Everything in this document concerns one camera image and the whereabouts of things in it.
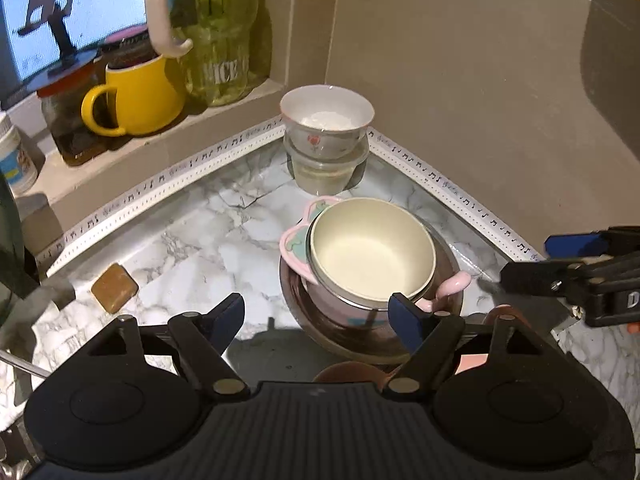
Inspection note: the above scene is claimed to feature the yellow mug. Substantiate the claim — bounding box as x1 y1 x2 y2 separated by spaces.
81 52 187 137

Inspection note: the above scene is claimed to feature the cream bowl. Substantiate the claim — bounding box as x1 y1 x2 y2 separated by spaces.
307 199 437 303

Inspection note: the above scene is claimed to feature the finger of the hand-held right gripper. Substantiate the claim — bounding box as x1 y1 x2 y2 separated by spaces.
499 257 603 307
544 226 640 262

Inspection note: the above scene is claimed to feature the pink bear-shaped plate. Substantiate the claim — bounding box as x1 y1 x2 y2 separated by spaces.
312 305 528 397

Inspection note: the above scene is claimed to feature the white plastic bottle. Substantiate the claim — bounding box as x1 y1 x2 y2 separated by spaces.
0 111 40 198

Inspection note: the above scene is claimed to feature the clear plastic container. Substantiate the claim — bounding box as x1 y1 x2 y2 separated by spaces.
284 135 371 197

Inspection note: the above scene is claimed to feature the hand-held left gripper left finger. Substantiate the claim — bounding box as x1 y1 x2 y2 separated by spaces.
87 292 251 402

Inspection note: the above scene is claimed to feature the dark green bottle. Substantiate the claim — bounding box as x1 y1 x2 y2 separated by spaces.
0 170 42 313

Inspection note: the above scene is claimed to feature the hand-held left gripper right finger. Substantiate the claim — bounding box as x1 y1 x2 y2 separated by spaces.
382 292 553 403

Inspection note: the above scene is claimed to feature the glass pitcher white handle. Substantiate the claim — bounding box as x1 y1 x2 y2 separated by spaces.
144 0 274 109

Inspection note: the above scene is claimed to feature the brown square block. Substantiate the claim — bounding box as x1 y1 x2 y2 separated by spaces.
91 263 140 312

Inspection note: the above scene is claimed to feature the steel plate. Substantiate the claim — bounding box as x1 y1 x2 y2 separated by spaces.
278 225 465 362

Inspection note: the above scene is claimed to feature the white patterned trim strip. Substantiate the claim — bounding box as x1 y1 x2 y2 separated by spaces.
36 114 290 277
366 126 547 264

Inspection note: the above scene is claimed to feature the metal rod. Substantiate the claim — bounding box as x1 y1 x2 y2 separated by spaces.
0 349 49 379

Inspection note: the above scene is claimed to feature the pink steel bowl with handles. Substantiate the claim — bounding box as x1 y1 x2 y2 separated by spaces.
279 195 472 328

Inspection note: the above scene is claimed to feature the glass jar red lid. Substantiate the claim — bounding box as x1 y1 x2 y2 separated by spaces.
36 66 110 167

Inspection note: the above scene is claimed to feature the floral ceramic bowl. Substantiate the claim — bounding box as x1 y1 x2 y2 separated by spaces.
279 85 376 162

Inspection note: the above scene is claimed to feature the dark jar pink lid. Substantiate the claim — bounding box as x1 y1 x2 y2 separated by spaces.
99 30 157 72

